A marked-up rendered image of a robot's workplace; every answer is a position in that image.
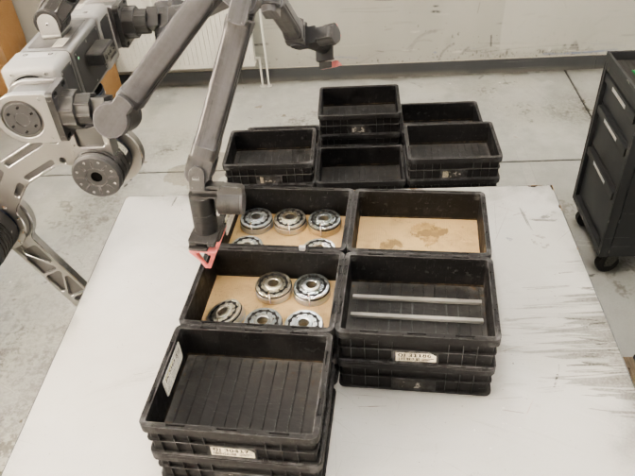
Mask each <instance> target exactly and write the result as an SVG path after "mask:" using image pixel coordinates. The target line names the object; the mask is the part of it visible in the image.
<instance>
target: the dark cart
mask: <svg viewBox="0 0 635 476"><path fill-rule="evenodd" d="M632 70H635V50H624V51H608V52H607V55H606V59H605V64H604V68H603V72H602V76H601V80H600V84H599V88H598V92H597V96H596V99H595V104H594V108H593V112H592V119H591V123H590V127H589V131H588V135H587V139H586V143H585V147H584V151H583V155H582V159H581V163H580V166H579V171H578V175H577V179H576V183H575V189H574V194H573V199H574V202H575V205H576V206H577V210H578V212H577V213H576V215H575V219H576V221H577V223H578V225H580V226H582V227H586V229H587V231H588V233H589V235H590V237H591V240H592V243H593V245H594V248H595V250H596V254H597V255H598V256H597V257H596V258H595V260H594V264H595V265H596V267H597V268H598V270H600V271H603V272H606V271H610V270H611V269H613V268H614V267H616V266H617V264H618V263H619V259H618V258H619V257H629V256H635V75H634V73H633V72H632Z"/></svg>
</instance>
